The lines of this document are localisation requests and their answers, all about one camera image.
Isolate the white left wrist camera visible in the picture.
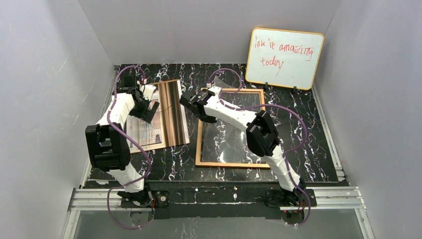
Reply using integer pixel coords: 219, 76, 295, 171
140, 84, 157, 101

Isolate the yellow-framed whiteboard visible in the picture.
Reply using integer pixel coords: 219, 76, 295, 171
244, 27, 324, 90

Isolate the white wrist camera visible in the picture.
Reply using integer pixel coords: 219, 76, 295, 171
207, 86, 222, 97
140, 84, 157, 101

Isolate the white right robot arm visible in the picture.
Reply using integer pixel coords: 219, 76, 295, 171
179, 87, 305, 192

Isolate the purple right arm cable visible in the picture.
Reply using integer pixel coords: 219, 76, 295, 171
208, 68, 312, 227

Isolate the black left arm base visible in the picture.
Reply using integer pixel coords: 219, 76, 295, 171
117, 190, 170, 209

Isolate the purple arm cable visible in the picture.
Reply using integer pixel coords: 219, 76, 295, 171
106, 65, 153, 230
208, 68, 312, 227

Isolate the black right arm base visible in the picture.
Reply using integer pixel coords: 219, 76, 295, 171
263, 189, 317, 210

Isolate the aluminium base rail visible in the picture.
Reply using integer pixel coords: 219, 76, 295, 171
62, 183, 374, 239

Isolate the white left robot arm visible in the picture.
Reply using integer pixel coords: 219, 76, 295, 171
85, 77, 159, 193

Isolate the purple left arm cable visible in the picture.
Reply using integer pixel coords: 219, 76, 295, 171
106, 65, 153, 230

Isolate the orange wooden picture frame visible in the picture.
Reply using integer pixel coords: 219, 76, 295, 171
195, 87, 271, 169

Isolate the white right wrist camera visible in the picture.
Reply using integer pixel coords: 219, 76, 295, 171
207, 86, 222, 97

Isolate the printed photo sheet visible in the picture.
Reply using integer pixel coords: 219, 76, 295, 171
124, 79, 190, 151

